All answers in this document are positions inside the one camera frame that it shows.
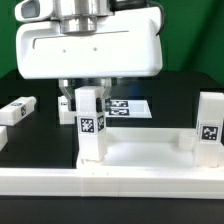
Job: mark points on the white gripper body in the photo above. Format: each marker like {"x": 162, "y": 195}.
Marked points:
{"x": 126, "y": 44}

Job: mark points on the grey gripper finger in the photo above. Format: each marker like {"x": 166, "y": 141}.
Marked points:
{"x": 67, "y": 87}
{"x": 102, "y": 103}

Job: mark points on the white desk top tray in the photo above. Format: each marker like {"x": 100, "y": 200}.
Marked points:
{"x": 157, "y": 148}

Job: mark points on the white U-shaped marker base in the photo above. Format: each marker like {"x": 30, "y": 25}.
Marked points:
{"x": 128, "y": 109}

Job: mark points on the white front fence rail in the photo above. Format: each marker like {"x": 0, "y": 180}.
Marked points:
{"x": 205, "y": 184}

